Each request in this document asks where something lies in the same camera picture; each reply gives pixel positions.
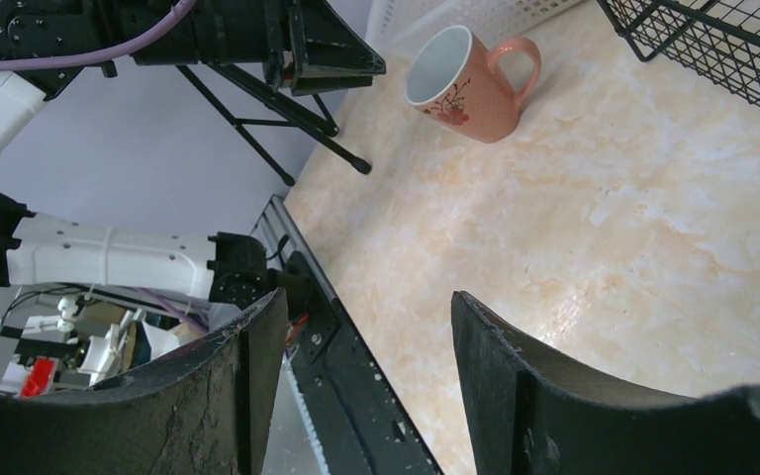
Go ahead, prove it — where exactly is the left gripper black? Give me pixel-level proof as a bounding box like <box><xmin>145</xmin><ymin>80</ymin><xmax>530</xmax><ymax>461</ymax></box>
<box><xmin>132</xmin><ymin>1</ymin><xmax>386</xmax><ymax>96</ymax></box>

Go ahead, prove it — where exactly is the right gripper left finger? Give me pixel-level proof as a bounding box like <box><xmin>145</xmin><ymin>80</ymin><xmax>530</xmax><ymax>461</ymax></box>
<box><xmin>0</xmin><ymin>289</ymin><xmax>288</xmax><ymax>474</ymax></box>

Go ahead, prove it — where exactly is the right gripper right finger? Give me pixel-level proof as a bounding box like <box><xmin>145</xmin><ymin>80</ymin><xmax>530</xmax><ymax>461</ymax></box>
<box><xmin>451</xmin><ymin>291</ymin><xmax>760</xmax><ymax>474</ymax></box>

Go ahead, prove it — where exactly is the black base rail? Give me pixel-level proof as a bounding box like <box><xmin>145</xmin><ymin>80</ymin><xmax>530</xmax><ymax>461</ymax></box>
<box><xmin>252</xmin><ymin>195</ymin><xmax>441</xmax><ymax>474</ymax></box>

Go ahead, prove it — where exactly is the pink mug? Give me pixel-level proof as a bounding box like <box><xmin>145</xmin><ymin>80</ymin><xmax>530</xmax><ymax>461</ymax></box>
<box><xmin>404</xmin><ymin>25</ymin><xmax>542</xmax><ymax>143</ymax></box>

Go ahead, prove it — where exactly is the black camera tripod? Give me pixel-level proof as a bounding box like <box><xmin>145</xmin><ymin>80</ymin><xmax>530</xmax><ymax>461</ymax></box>
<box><xmin>176</xmin><ymin>65</ymin><xmax>373</xmax><ymax>187</ymax></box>

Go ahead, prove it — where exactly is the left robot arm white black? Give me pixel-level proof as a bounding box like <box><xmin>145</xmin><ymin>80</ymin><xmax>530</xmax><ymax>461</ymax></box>
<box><xmin>0</xmin><ymin>1</ymin><xmax>386</xmax><ymax>308</ymax></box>

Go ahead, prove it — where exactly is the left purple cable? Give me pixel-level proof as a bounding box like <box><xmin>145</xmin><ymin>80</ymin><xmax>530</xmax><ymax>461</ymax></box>
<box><xmin>0</xmin><ymin>0</ymin><xmax>198</xmax><ymax>80</ymax></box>

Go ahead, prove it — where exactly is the black wire basket rack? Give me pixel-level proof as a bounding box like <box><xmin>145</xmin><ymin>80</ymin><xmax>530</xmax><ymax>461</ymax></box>
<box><xmin>598</xmin><ymin>0</ymin><xmax>760</xmax><ymax>108</ymax></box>

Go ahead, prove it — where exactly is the white plastic basket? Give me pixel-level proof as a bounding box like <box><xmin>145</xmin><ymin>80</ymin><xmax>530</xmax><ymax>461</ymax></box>
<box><xmin>366</xmin><ymin>0</ymin><xmax>579</xmax><ymax>58</ymax></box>

